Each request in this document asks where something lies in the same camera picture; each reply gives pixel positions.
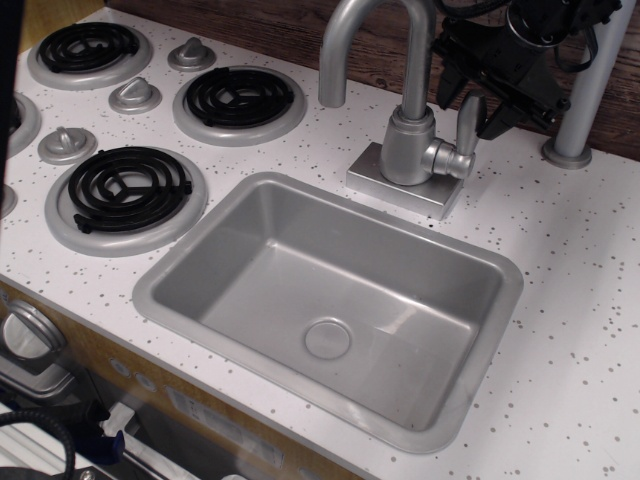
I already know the silver round oven dial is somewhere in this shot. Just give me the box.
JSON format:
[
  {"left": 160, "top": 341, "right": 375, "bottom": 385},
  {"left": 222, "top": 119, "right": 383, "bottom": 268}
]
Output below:
[{"left": 1, "top": 300, "right": 66, "bottom": 374}]

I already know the back right stove burner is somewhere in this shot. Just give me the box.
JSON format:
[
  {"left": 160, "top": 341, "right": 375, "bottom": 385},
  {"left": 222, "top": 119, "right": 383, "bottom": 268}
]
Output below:
[{"left": 172, "top": 66, "right": 307, "bottom": 147}]

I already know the grey stove knob lower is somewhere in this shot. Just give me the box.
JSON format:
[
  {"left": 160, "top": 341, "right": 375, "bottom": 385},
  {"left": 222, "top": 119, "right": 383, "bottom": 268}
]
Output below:
[{"left": 38, "top": 127, "right": 97, "bottom": 165}]

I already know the silver faucet lever handle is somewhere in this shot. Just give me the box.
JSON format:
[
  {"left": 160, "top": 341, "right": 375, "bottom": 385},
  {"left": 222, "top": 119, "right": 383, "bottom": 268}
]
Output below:
[{"left": 422, "top": 90, "right": 487, "bottom": 180}]

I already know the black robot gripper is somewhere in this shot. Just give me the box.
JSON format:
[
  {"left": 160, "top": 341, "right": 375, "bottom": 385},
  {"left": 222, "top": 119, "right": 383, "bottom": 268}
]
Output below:
[{"left": 432, "top": 17, "right": 571, "bottom": 141}]

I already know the left edge stove burner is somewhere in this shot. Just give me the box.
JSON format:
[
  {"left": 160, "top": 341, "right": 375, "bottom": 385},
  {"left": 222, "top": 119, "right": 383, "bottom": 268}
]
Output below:
[{"left": 8, "top": 92, "right": 41, "bottom": 158}]

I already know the silver toy faucet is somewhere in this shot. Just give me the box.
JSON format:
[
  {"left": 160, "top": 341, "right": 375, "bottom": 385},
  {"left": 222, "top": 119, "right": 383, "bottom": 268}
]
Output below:
[{"left": 313, "top": 1, "right": 474, "bottom": 229}]

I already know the black cable lower left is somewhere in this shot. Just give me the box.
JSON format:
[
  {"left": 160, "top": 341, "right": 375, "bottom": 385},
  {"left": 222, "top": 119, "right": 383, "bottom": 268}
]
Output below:
[{"left": 0, "top": 407, "right": 76, "bottom": 480}]

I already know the grey stove knob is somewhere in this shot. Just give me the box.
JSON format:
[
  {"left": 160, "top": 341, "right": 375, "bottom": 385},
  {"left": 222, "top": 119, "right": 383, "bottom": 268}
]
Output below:
[
  {"left": 108, "top": 77, "right": 162, "bottom": 115},
  {"left": 38, "top": 127, "right": 97, "bottom": 165},
  {"left": 167, "top": 37, "right": 216, "bottom": 72}
]

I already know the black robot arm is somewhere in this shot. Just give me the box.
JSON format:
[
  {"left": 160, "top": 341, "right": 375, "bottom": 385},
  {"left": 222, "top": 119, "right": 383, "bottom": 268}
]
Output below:
[{"left": 433, "top": 1, "right": 622, "bottom": 140}]

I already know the back left stove burner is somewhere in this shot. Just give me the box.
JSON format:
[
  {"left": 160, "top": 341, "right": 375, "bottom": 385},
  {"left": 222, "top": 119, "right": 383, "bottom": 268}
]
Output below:
[{"left": 27, "top": 22, "right": 152, "bottom": 91}]

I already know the grey stove knob middle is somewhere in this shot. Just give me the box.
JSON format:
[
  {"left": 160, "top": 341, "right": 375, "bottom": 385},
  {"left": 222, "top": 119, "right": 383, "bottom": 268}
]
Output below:
[{"left": 108, "top": 77, "right": 162, "bottom": 115}]

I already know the blue clamp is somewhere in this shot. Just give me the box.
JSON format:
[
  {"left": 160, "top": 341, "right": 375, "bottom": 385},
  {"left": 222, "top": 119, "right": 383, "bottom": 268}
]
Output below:
[{"left": 88, "top": 431, "right": 126, "bottom": 465}]

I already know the grey stove knob top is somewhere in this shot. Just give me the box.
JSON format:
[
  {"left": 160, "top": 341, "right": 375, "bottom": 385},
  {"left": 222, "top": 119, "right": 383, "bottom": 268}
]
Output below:
[{"left": 167, "top": 37, "right": 216, "bottom": 72}]

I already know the front right stove burner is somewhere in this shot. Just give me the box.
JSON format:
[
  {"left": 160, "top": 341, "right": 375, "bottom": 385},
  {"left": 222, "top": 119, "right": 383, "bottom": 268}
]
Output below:
[{"left": 45, "top": 146, "right": 208, "bottom": 258}]

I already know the grey plastic sink basin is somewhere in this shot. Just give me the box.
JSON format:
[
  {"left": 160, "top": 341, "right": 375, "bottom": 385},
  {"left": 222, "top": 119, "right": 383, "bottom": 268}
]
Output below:
[{"left": 132, "top": 172, "right": 523, "bottom": 454}]

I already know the grey vertical support pole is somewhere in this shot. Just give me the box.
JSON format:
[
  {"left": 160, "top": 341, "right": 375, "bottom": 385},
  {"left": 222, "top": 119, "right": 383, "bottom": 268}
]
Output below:
[{"left": 542, "top": 0, "right": 636, "bottom": 170}]

